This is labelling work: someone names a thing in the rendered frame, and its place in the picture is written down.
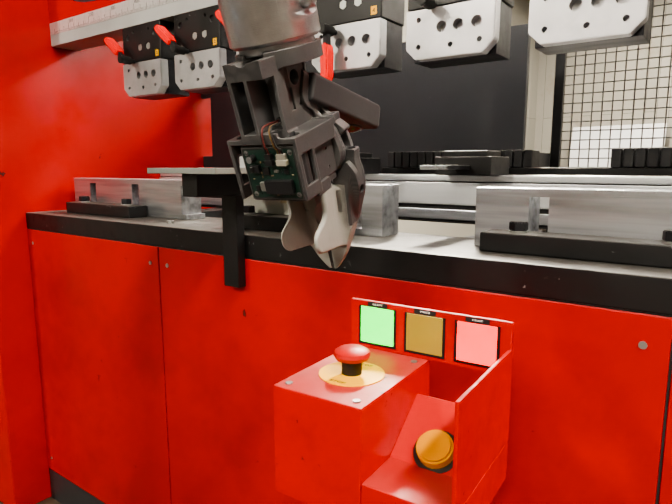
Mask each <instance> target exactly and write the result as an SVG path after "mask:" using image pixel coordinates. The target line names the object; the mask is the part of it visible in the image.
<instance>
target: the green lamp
mask: <svg viewBox="0 0 672 504"><path fill-rule="evenodd" d="M393 335H394V311H393V310H387V309H381V308H374V307H368V306H361V341H365V342H370V343H375V344H380V345H385V346H390V347H393Z"/></svg>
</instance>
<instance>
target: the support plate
mask: <svg viewBox="0 0 672 504"><path fill-rule="evenodd" d="M147 173H148V174H235V170H234V168H147Z"/></svg>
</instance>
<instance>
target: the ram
mask: <svg viewBox="0 0 672 504"><path fill-rule="evenodd" d="M123 1H126V0H97V1H91V2H76V1H73V0H48V7H49V20H50V23H53V22H57V21H60V20H63V19H67V18H70V17H73V16H77V15H80V14H83V13H86V12H90V11H93V10H96V9H100V8H103V7H106V6H110V5H113V4H116V3H120V2H123ZM215 5H218V1H217V0H177V1H174V2H170V3H166V4H163V5H159V6H156V7H152V8H148V9H145V10H141V11H137V12H134V13H130V14H127V15H123V16H119V17H116V18H112V19H108V20H105V21H101V22H98V23H94V24H90V25H87V26H83V27H79V28H76V29H72V30H69V31H65V32H61V33H58V34H54V35H51V46H52V47H56V48H62V49H68V50H74V51H81V50H86V49H90V48H94V47H99V46H103V45H106V44H105V42H104V38H106V37H110V38H113V39H114V40H115V41H116V42H120V41H123V33H122V29H124V28H128V27H132V26H136V25H139V24H143V23H147V22H151V21H155V20H159V19H160V20H164V21H168V22H172V23H174V16H175V15H179V14H183V13H187V12H191V11H195V10H199V9H203V8H207V7H211V6H215Z"/></svg>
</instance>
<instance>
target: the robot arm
mask: <svg viewBox="0 0 672 504"><path fill-rule="evenodd" d="M217 1H218V5H219V9H220V13H221V16H222V20H223V24H224V28H225V32H226V36H227V40H228V44H229V47H230V49H231V50H233V51H238V52H239V54H238V55H236V56H235V59H236V62H233V63H230V64H227V65H223V66H222V68H223V71H224V75H225V79H226V83H227V86H228V90H229V94H230V98H231V101H232V105H233V109H234V113H235V116H236V120H237V124H238V128H239V131H240V135H239V136H237V137H235V138H233V139H230V140H228V141H227V145H228V149H229V152H230V156H231V159H232V163H233V166H234V170H235V174H236V177H237V181H238V184H239V188H240V191H241V195H242V199H246V198H248V197H249V196H251V195H252V194H253V197H254V199H255V200H285V201H286V202H287V206H288V210H289V218H288V220H287V222H286V224H285V226H284V228H283V230H282V232H281V241H282V245H283V247H284V248H285V249H286V250H288V251H293V250H296V249H299V248H302V247H305V246H309V245H311V246H312V247H313V249H314V250H315V252H316V253H317V255H318V256H319V257H320V258H321V259H322V260H323V261H324V262H325V264H326V265H327V266H328V267H329V268H338V267H339V266H340V265H341V263H342V262H343V260H344V259H345V257H346V255H347V253H348V251H349V249H350V246H351V243H352V240H353V237H354V234H355V230H356V226H357V221H358V219H359V217H360V213H361V209H362V204H363V199H364V195H365V188H366V180H365V173H364V169H363V165H362V163H361V160H360V156H359V146H353V142H352V139H351V137H350V134H349V133H355V132H358V131H361V130H363V129H376V128H378V126H379V117H380V106H379V105H378V104H376V103H374V102H372V101H370V100H368V99H366V98H364V97H362V96H360V95H358V94H356V93H354V92H352V91H350V90H348V89H347V88H345V87H343V86H341V85H339V84H337V83H335V82H333V81H331V80H329V79H327V78H325V77H323V76H321V75H319V74H317V73H315V72H310V73H308V72H307V71H305V70H306V66H305V62H306V61H309V60H313V59H316V58H318V57H320V56H322V55H323V49H322V44H321V39H320V38H315V37H314V35H316V34H318V32H319V31H320V29H321V28H320V23H319V17H318V12H317V7H316V2H317V0H217ZM240 154H242V156H243V160H244V164H245V168H246V171H247V175H248V179H249V182H247V183H245V184H244V182H243V179H242V175H241V171H240V168H239V164H238V160H237V157H236V156H238V155H240ZM332 180H333V181H332ZM331 181H332V184H331Z"/></svg>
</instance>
